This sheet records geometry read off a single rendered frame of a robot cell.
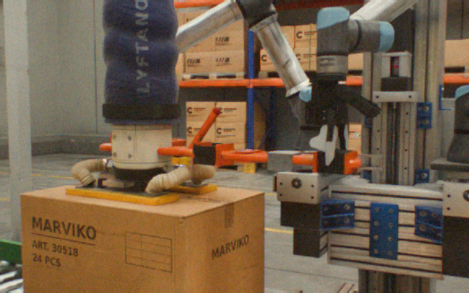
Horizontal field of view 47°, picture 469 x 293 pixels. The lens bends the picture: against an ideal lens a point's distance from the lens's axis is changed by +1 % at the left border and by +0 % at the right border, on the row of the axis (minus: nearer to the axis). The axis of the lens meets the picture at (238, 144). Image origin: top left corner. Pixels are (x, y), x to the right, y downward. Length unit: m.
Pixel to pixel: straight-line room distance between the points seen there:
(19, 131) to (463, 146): 3.47
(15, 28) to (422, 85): 3.30
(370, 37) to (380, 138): 0.60
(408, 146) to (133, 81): 0.91
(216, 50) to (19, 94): 5.48
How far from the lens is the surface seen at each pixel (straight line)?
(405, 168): 1.84
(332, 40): 1.26
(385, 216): 1.75
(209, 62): 9.49
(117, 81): 1.51
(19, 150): 4.46
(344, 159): 1.24
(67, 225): 1.56
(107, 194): 1.51
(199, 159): 1.41
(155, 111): 1.48
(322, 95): 1.28
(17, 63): 4.46
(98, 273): 1.50
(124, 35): 1.51
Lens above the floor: 1.22
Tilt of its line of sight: 5 degrees down
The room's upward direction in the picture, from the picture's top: straight up
